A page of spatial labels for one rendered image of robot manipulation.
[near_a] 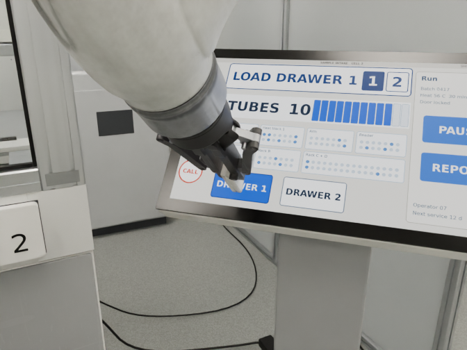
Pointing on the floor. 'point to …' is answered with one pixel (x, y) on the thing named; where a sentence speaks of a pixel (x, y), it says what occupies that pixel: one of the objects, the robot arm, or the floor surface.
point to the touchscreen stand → (320, 294)
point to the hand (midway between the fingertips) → (233, 175)
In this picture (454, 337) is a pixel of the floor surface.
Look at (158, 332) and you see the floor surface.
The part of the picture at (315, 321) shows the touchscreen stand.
